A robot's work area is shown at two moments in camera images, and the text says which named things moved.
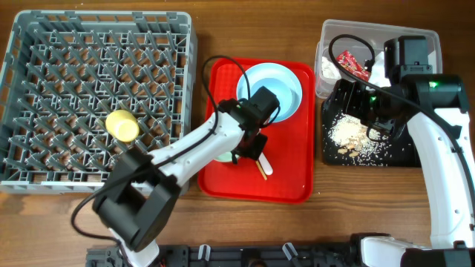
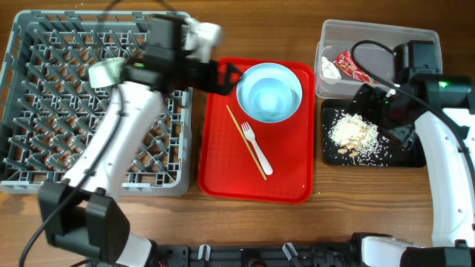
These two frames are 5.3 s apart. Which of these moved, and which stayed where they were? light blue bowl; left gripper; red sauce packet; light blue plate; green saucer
Moved: left gripper; green saucer
Stayed: light blue bowl; red sauce packet; light blue plate
